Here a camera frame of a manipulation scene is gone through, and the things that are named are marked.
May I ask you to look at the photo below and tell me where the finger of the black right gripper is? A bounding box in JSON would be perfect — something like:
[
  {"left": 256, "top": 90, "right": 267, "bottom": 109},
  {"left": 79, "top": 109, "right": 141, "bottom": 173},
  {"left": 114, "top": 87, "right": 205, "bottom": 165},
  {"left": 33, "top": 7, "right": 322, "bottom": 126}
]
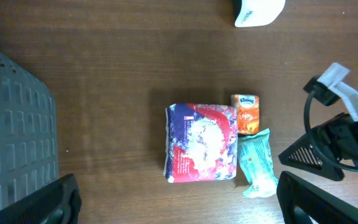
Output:
[{"left": 278, "top": 134, "right": 344, "bottom": 181}]

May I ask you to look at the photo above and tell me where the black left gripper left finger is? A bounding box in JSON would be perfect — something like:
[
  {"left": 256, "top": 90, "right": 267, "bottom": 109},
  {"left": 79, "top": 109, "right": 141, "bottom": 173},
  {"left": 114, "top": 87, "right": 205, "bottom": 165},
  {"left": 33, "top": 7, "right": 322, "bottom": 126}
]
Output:
[{"left": 0, "top": 174, "right": 82, "bottom": 224}]

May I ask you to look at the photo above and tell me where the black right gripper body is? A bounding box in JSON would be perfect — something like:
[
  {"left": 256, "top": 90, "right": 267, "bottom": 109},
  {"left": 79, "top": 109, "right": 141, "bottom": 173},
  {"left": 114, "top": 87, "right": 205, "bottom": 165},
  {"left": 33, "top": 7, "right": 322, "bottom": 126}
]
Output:
[{"left": 314, "top": 113, "right": 358, "bottom": 170}]

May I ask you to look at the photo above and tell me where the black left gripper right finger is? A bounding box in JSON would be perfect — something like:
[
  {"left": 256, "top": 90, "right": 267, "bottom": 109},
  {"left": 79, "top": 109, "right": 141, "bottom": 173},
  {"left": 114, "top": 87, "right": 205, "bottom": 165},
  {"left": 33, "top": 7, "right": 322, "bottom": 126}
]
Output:
[{"left": 277, "top": 171, "right": 358, "bottom": 224}]

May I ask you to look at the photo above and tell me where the mint green wipes pack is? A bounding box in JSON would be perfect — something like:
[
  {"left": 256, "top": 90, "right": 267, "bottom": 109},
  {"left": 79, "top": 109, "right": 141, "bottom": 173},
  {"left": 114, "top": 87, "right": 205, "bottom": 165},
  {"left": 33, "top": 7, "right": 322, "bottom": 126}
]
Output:
[{"left": 237, "top": 128, "right": 278, "bottom": 198}]

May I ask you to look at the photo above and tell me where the orange tissue pack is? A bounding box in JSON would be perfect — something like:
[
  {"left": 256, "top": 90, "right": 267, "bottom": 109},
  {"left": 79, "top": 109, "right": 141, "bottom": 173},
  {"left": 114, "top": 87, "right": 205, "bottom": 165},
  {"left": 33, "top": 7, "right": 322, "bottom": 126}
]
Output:
[{"left": 231, "top": 95, "right": 260, "bottom": 135}]

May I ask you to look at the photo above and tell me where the red purple tissue pack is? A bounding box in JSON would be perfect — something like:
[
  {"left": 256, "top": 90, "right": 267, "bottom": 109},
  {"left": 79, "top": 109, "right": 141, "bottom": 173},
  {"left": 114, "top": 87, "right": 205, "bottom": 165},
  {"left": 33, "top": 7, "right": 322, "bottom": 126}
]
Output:
[{"left": 163, "top": 103, "right": 238, "bottom": 183}]

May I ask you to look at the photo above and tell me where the white barcode scanner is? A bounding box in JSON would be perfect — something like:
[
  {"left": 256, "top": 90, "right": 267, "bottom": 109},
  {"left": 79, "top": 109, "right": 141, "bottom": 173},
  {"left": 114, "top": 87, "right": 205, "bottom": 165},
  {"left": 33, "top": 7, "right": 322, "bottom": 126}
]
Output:
[{"left": 232, "top": 0, "right": 285, "bottom": 28}]

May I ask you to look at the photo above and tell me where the grey plastic basket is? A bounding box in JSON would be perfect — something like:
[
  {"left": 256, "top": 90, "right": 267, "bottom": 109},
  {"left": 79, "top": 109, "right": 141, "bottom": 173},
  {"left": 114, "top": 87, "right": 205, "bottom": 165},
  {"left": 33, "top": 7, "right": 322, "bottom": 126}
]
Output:
[{"left": 0, "top": 53, "right": 58, "bottom": 210}]

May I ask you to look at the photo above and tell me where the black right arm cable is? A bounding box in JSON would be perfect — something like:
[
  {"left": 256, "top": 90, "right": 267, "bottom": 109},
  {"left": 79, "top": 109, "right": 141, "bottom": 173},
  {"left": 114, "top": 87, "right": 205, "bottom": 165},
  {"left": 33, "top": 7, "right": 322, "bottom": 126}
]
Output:
[{"left": 303, "top": 89, "right": 358, "bottom": 174}]

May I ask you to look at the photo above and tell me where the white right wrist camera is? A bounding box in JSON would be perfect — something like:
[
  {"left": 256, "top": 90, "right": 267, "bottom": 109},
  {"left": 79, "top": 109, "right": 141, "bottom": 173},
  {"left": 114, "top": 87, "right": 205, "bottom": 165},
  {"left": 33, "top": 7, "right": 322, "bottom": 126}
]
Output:
[{"left": 303, "top": 62, "right": 358, "bottom": 122}]

